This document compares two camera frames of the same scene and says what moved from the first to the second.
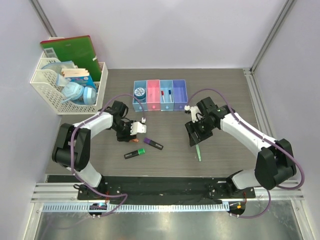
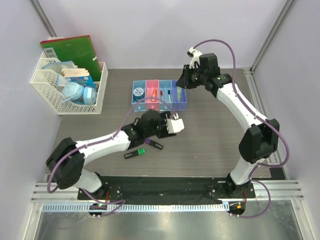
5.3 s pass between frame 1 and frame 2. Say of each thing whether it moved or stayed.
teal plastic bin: stayed
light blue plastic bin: stayed
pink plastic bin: stayed
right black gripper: moved
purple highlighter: stayed
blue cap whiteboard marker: stayed
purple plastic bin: stayed
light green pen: moved
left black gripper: moved
